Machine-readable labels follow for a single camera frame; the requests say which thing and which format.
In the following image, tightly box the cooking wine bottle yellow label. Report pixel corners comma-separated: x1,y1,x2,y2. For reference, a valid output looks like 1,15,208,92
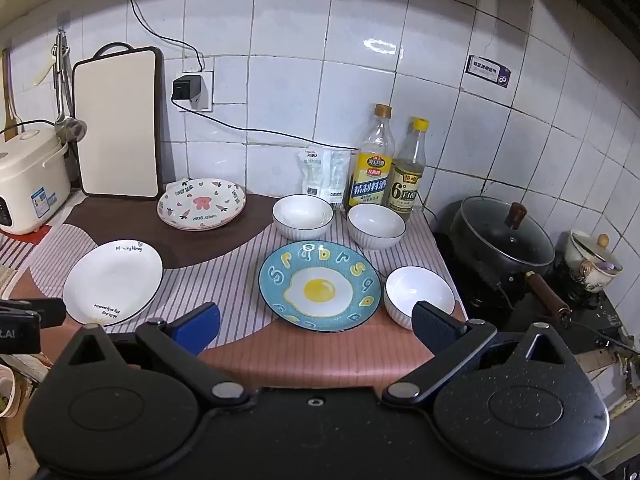
348,103,396,209

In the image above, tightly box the metal ladle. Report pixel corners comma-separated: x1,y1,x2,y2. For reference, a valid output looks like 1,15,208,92
53,31,89,142

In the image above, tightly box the ceramic pot with lid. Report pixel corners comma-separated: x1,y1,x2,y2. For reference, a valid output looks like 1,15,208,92
564,229,625,294

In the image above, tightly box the black power adapter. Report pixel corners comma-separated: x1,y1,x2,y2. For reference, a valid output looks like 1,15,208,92
172,74,206,111

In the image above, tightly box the white rice paddle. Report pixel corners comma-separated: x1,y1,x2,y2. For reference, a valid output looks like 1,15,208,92
32,45,59,89

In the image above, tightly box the striped brown table mat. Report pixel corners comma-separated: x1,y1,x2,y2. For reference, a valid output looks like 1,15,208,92
0,189,469,392

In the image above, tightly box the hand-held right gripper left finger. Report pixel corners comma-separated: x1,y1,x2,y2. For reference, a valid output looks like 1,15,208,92
52,302,251,408

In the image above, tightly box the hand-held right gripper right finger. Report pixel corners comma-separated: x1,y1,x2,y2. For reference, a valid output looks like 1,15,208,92
382,301,577,407

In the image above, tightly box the white cutting board dark frame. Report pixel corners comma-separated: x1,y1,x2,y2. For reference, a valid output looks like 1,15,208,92
72,44,164,201

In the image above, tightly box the purple wall sticker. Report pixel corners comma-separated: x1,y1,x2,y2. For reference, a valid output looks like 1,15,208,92
464,54,512,90

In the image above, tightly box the vinegar bottle yellow cap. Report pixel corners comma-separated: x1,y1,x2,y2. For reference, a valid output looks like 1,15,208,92
387,117,430,221

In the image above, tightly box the white plate with black writing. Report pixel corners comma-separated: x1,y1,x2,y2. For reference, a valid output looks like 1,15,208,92
62,239,165,326

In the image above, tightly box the blue fried egg plate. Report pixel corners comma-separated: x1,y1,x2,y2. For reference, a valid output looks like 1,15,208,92
258,240,382,334

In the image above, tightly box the white rice cooker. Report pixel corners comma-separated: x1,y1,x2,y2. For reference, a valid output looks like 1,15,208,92
0,120,71,236

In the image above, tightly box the white bowl with dark rim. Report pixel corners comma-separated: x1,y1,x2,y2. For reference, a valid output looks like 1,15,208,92
383,265,457,331
347,203,407,251
272,194,335,241

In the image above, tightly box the black wok with wooden handle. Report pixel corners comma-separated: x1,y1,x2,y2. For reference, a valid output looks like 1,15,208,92
449,210,572,322

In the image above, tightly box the pink floral plate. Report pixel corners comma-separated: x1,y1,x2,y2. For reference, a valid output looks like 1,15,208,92
159,200,247,233
157,178,247,229

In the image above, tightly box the black stove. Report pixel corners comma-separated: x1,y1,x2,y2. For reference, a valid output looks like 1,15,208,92
432,230,627,362

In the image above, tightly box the white round container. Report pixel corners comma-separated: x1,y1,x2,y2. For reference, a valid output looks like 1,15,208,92
0,364,22,419

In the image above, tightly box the white wall socket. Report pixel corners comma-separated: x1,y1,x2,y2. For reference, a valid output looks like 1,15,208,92
182,57,215,114

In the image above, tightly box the wooden spatula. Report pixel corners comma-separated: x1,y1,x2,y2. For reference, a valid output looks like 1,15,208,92
0,48,24,142

